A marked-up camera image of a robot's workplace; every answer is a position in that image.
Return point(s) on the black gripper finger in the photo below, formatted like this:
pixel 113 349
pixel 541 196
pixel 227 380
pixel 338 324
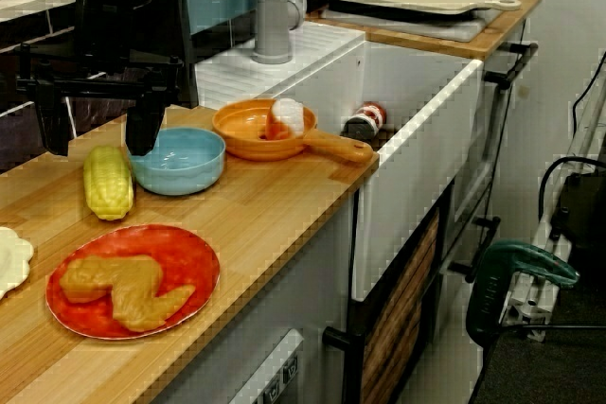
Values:
pixel 144 125
pixel 53 120

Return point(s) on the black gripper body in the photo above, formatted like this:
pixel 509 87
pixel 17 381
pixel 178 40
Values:
pixel 109 21

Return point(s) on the light blue bowl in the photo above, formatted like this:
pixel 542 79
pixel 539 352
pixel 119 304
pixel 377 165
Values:
pixel 189 172

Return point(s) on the yellow toy corn cob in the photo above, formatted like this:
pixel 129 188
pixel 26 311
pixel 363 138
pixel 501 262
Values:
pixel 109 186

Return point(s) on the orange toy frying pan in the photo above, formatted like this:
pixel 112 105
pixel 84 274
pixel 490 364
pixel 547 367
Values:
pixel 246 144

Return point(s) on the dark vertical support panel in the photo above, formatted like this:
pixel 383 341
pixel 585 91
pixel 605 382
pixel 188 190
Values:
pixel 182 44

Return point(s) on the red plate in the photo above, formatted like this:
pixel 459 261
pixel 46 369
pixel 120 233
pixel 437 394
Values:
pixel 189 257

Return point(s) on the cream flower-shaped plate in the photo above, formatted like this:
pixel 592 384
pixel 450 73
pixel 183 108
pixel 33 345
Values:
pixel 12 257

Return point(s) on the grey toy faucet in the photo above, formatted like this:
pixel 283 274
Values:
pixel 272 21

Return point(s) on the brown toy chicken wing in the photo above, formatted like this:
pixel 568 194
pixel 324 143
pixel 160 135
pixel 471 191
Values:
pixel 132 290

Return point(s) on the white toy kitchen cabinet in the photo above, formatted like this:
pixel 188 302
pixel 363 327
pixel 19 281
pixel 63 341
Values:
pixel 308 281

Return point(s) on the toy beans can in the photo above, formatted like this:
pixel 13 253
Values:
pixel 371 115

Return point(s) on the grey toy dishwasher panel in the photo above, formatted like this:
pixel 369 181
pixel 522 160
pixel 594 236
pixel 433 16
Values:
pixel 265 371

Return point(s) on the white toy sink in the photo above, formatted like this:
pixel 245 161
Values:
pixel 416 177

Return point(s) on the wooden slat drawer front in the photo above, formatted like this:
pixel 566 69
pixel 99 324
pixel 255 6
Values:
pixel 397 309

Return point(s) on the green clamp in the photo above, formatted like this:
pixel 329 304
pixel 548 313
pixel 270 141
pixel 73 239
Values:
pixel 487 290

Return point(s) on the black box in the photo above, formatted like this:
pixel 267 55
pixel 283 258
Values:
pixel 584 224

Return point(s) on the aluminium profile rail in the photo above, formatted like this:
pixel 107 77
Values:
pixel 525 300

